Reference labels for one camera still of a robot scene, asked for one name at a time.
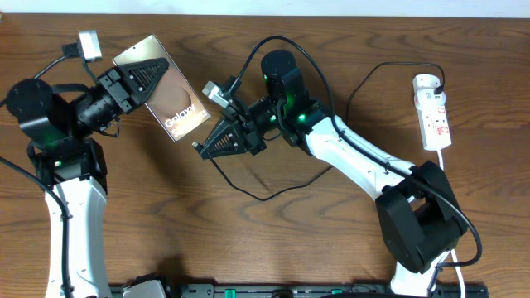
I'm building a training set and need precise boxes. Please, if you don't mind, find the black USB charging cable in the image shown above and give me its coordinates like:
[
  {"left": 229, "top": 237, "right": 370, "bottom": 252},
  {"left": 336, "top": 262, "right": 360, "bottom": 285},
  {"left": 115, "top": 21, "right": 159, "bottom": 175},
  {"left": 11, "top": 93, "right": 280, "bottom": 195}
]
[{"left": 191, "top": 61, "right": 446, "bottom": 202}]

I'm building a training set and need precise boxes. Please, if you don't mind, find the gold Samsung Galaxy smartphone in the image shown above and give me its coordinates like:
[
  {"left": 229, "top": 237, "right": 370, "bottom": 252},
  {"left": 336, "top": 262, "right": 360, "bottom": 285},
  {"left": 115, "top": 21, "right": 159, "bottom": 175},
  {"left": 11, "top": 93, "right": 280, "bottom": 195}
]
[{"left": 113, "top": 34, "right": 210, "bottom": 142}]

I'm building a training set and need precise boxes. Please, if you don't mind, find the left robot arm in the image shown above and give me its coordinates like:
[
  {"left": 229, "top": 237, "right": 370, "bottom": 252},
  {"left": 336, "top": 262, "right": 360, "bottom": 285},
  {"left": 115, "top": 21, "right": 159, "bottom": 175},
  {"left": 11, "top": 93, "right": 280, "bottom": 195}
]
[{"left": 3, "top": 58, "right": 169, "bottom": 297}]

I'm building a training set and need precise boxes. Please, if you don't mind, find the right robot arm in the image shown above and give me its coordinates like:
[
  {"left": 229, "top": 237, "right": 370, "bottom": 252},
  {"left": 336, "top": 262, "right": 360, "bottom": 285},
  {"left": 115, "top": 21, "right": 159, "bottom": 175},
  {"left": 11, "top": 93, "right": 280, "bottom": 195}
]
[{"left": 194, "top": 50, "right": 471, "bottom": 297}]

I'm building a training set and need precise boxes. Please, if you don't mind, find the white USB charger plug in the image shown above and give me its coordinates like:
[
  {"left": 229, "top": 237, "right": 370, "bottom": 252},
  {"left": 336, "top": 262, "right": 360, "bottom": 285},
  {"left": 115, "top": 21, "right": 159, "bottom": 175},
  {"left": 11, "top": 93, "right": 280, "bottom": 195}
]
[{"left": 412, "top": 74, "right": 441, "bottom": 93}]

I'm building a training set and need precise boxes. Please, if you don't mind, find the white power strip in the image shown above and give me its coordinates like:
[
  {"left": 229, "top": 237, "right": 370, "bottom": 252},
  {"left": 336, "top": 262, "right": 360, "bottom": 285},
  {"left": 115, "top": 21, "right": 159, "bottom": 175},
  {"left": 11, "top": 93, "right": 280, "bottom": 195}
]
[{"left": 414, "top": 89, "right": 451, "bottom": 151}]

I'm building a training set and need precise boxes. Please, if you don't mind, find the black left camera cable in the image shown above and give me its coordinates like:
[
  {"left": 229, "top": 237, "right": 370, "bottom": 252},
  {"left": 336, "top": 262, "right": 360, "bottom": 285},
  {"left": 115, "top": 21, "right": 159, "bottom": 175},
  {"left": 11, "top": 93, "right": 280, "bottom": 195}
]
[{"left": 0, "top": 41, "right": 100, "bottom": 298}]

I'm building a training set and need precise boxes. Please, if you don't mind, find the black camera cable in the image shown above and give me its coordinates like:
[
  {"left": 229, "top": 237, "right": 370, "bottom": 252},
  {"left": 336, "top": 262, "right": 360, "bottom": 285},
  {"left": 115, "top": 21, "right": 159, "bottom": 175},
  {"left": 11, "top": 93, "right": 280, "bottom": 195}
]
[
  {"left": 0, "top": 41, "right": 100, "bottom": 298},
  {"left": 225, "top": 35, "right": 484, "bottom": 268}
]

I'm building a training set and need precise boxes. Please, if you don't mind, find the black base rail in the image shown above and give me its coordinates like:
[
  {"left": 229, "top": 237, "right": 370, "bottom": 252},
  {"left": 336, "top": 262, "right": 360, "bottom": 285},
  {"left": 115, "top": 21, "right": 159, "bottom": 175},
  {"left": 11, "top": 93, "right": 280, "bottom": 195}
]
[{"left": 163, "top": 283, "right": 489, "bottom": 298}]

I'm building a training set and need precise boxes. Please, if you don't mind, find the black right camera cable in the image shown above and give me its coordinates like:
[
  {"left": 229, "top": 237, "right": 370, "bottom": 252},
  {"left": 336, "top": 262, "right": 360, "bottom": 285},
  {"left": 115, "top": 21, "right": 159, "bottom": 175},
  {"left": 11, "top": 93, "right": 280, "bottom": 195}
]
[{"left": 225, "top": 35, "right": 484, "bottom": 268}]

